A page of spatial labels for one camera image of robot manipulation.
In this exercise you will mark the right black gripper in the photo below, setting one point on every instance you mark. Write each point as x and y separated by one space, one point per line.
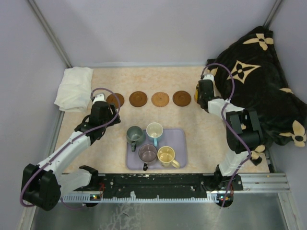
198 97

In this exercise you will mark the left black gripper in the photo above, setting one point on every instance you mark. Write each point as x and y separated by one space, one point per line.
113 109

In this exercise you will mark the yellow glass mug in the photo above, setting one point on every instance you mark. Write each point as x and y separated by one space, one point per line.
197 89

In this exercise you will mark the cream ceramic mug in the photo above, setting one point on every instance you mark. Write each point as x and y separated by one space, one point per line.
166 156

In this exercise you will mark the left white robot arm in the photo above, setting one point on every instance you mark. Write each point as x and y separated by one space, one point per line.
45 184

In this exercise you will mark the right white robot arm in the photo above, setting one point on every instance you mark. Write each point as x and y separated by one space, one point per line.
243 134

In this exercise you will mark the leftmost brown wooden coaster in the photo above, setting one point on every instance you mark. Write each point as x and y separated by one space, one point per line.
111 99

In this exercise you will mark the brown wooden coaster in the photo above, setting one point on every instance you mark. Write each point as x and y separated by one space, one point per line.
138 99
111 99

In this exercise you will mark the middle woven rattan coaster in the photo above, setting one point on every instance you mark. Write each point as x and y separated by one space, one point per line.
160 99

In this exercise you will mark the white folded cloth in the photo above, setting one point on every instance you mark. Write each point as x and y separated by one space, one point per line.
74 90

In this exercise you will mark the grey-green ceramic mug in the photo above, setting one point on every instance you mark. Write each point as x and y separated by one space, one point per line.
135 136

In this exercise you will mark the black floral blanket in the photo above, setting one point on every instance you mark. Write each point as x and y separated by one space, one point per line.
251 70

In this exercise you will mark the white and blue mug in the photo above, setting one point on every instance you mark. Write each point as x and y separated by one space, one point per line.
155 131

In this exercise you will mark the lavender plastic tray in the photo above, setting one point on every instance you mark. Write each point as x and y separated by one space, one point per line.
173 137

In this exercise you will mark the purple glass mug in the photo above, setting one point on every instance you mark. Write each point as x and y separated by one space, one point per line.
148 155

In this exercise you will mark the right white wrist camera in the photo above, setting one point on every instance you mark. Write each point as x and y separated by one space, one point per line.
208 77

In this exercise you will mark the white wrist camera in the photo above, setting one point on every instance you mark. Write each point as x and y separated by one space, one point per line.
208 77
99 98

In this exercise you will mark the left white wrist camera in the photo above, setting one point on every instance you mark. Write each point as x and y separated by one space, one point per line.
99 98

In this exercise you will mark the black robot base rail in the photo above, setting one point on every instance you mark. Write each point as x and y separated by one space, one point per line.
156 188

